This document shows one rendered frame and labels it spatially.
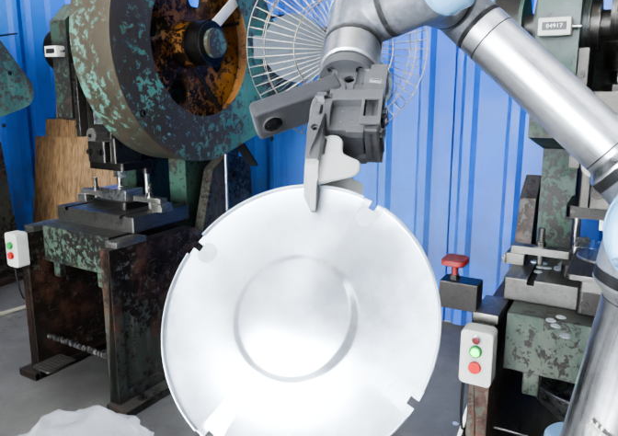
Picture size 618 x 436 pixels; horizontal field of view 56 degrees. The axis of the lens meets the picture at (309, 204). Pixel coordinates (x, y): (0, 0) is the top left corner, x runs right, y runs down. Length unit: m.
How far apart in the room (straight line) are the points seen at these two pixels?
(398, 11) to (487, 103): 2.07
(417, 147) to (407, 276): 2.33
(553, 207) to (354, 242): 1.28
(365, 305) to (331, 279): 0.04
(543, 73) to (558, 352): 0.84
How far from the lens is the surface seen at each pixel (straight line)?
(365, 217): 0.61
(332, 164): 0.63
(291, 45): 1.85
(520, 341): 1.52
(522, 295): 1.58
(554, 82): 0.83
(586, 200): 1.57
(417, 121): 2.90
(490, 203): 2.85
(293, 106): 0.70
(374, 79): 0.71
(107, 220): 2.35
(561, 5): 1.52
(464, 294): 1.49
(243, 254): 0.63
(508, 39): 0.85
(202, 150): 2.11
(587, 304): 1.52
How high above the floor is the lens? 1.18
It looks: 11 degrees down
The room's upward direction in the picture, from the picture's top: straight up
